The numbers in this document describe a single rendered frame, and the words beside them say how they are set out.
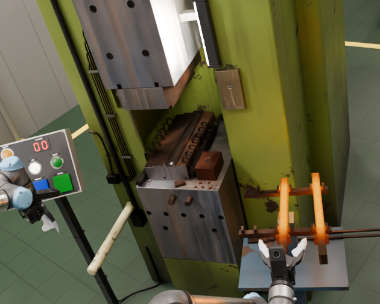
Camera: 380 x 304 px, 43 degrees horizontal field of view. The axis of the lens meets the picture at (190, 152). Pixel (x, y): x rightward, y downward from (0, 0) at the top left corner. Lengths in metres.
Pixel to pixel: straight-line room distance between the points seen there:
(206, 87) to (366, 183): 1.42
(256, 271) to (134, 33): 1.00
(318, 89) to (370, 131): 1.50
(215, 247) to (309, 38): 1.01
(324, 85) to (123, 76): 0.96
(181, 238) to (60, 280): 1.21
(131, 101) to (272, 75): 0.55
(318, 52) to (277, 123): 0.46
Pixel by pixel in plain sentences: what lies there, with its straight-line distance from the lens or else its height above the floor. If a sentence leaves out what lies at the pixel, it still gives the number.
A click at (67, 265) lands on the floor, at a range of 3.29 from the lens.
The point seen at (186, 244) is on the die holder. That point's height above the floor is 0.58.
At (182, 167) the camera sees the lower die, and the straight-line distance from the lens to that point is 1.99.
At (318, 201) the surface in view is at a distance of 1.77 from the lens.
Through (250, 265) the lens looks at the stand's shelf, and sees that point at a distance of 1.95.
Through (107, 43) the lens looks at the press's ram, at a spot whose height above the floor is 1.56.
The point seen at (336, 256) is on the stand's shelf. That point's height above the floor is 0.68.
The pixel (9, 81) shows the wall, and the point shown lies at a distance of 4.78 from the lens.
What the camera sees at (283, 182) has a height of 0.95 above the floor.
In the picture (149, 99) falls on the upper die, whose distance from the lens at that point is 1.85.
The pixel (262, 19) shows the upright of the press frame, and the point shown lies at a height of 1.53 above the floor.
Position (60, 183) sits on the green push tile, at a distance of 2.13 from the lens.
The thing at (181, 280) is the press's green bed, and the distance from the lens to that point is 2.47.
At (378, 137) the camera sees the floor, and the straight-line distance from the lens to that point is 3.70.
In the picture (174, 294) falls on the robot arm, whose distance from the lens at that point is 1.31.
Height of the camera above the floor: 2.13
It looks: 34 degrees down
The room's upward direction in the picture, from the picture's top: 16 degrees counter-clockwise
